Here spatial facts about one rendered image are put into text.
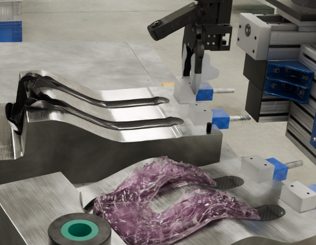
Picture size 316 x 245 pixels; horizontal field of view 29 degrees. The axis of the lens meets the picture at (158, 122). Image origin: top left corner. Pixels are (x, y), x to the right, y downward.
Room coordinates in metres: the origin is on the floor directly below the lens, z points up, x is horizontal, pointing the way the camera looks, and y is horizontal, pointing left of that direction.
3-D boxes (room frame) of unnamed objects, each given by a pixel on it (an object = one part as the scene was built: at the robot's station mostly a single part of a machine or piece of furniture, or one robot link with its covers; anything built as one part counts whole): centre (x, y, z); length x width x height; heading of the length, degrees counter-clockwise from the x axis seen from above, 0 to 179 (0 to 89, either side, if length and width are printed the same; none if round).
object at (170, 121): (1.12, 0.13, 0.92); 0.35 x 0.16 x 0.09; 107
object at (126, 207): (0.82, -0.03, 0.90); 0.26 x 0.18 x 0.08; 124
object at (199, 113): (1.15, -0.13, 0.89); 0.13 x 0.05 x 0.05; 107
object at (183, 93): (1.25, -0.10, 0.91); 0.13 x 0.05 x 0.05; 106
